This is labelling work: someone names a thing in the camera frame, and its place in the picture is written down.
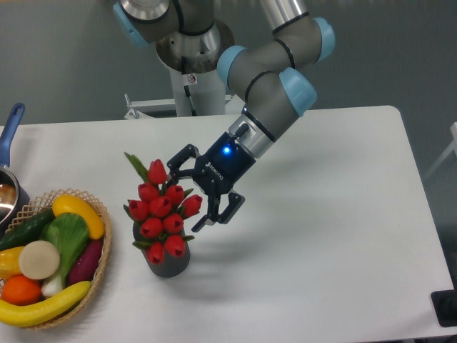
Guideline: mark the orange fruit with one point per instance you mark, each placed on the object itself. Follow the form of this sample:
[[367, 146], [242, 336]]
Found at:
[[21, 291]]

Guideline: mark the green bok choy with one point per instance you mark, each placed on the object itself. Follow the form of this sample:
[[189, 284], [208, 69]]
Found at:
[[69, 234]]

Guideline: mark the yellow bell pepper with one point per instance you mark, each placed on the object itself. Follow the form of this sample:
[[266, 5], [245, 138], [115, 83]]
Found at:
[[9, 262]]

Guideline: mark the yellow squash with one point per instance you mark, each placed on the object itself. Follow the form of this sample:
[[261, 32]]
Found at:
[[67, 203]]

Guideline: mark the beige round slice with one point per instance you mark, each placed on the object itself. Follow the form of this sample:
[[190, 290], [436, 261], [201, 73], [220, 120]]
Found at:
[[39, 260]]

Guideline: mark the yellow banana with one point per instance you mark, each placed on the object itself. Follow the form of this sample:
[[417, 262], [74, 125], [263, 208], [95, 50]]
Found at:
[[48, 309]]

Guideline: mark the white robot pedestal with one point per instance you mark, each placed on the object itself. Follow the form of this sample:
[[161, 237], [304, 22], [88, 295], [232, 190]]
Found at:
[[193, 95]]

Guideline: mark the white frame at right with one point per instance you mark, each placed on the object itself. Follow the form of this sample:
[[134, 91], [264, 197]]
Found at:
[[447, 152]]

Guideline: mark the woven wicker basket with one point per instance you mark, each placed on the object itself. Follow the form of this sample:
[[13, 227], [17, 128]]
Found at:
[[44, 202]]

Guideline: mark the dark grey ribbed vase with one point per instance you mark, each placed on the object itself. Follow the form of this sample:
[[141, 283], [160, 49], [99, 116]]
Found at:
[[171, 264]]

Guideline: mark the black device at edge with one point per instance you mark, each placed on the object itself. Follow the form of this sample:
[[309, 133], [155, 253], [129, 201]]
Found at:
[[444, 303]]

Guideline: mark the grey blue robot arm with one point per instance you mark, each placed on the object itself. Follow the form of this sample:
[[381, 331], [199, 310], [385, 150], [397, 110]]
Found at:
[[204, 64]]

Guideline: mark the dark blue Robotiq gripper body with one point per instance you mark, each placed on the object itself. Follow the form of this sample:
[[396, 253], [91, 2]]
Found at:
[[225, 162]]

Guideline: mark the blue handled saucepan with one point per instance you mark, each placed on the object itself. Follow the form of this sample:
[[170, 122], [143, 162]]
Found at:
[[13, 196]]

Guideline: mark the dark green cucumber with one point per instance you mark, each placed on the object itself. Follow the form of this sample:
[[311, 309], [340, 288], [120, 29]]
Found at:
[[27, 231]]

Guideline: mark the red tulip bouquet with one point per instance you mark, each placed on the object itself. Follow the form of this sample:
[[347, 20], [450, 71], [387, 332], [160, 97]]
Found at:
[[159, 214]]

